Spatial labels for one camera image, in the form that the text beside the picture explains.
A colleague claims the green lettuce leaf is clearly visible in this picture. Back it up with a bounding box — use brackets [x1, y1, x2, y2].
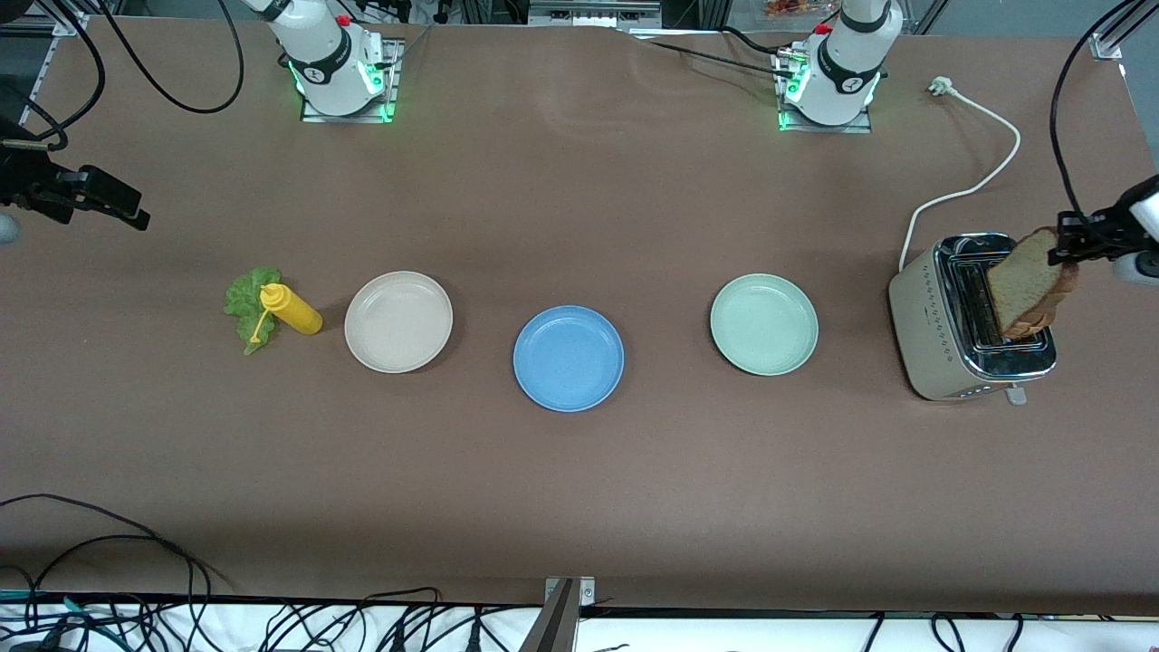
[224, 265, 283, 356]

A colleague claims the yellow mustard squeeze bottle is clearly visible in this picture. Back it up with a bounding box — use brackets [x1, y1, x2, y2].
[249, 283, 324, 345]

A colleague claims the beige plate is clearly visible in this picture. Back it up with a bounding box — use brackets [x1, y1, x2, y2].
[343, 270, 455, 374]

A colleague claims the green plate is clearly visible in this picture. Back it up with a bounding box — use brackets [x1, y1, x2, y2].
[709, 273, 820, 377]

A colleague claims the blue plate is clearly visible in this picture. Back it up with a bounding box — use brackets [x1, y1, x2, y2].
[512, 305, 626, 414]

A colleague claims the beige and chrome toaster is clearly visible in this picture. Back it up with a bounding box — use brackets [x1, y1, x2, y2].
[887, 233, 1058, 406]

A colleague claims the grey metal box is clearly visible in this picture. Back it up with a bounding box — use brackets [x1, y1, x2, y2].
[528, 0, 664, 28]

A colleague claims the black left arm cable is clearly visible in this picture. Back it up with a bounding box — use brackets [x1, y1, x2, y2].
[1049, 0, 1137, 220]

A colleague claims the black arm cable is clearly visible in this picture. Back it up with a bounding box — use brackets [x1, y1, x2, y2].
[0, 0, 245, 155]
[1049, 0, 1137, 220]

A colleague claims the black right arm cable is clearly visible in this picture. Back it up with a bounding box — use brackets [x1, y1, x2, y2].
[0, 0, 245, 155]

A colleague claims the aluminium frame corner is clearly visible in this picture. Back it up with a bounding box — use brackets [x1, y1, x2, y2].
[1089, 0, 1159, 62]
[0, 0, 89, 39]

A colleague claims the white toaster power cable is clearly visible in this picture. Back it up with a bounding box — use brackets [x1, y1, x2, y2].
[898, 76, 1022, 273]

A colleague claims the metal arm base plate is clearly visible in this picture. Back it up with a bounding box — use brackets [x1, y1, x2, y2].
[772, 43, 876, 135]
[299, 36, 402, 124]

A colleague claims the long black looped cable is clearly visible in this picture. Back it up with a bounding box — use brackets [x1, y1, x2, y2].
[0, 494, 218, 652]

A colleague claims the black base cable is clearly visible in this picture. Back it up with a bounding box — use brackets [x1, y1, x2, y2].
[376, 23, 436, 73]
[625, 25, 802, 82]

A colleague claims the silver table edge bracket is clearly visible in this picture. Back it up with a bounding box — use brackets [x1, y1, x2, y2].
[543, 576, 599, 608]

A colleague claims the dark aluminium profile post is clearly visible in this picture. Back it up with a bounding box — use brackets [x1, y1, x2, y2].
[518, 580, 580, 652]

